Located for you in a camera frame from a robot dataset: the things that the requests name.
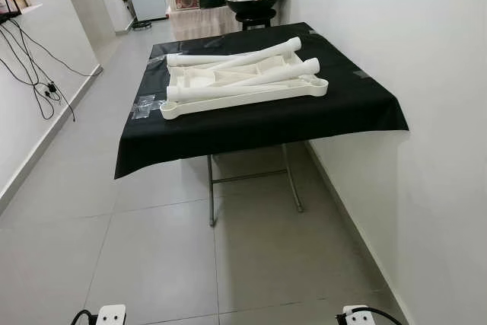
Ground beige cloth covered table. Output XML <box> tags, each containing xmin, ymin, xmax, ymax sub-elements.
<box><xmin>167</xmin><ymin>5</ymin><xmax>243</xmax><ymax>40</ymax></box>

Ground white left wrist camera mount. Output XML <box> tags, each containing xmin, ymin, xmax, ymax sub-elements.
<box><xmin>95</xmin><ymin>304</ymin><xmax>127</xmax><ymax>325</ymax></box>

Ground black wall cable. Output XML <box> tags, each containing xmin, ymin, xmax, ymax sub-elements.
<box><xmin>0</xmin><ymin>19</ymin><xmax>96</xmax><ymax>122</ymax></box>

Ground white plastic children table top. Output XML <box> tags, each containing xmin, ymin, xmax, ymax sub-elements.
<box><xmin>159</xmin><ymin>36</ymin><xmax>329</xmax><ymax>121</ymax></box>

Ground black tablecloth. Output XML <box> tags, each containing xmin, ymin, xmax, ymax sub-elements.
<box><xmin>114</xmin><ymin>22</ymin><xmax>409</xmax><ymax>180</ymax></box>

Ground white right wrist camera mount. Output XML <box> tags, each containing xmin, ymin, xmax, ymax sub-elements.
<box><xmin>342</xmin><ymin>306</ymin><xmax>375</xmax><ymax>325</ymax></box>

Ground black power plug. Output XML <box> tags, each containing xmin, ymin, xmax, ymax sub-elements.
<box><xmin>42</xmin><ymin>81</ymin><xmax>63</xmax><ymax>102</ymax></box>

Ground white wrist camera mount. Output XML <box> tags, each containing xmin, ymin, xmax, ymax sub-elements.
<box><xmin>95</xmin><ymin>304</ymin><xmax>127</xmax><ymax>325</ymax></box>
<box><xmin>342</xmin><ymin>306</ymin><xmax>375</xmax><ymax>325</ymax></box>

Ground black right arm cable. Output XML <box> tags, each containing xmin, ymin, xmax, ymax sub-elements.
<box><xmin>358</xmin><ymin>306</ymin><xmax>404</xmax><ymax>325</ymax></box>

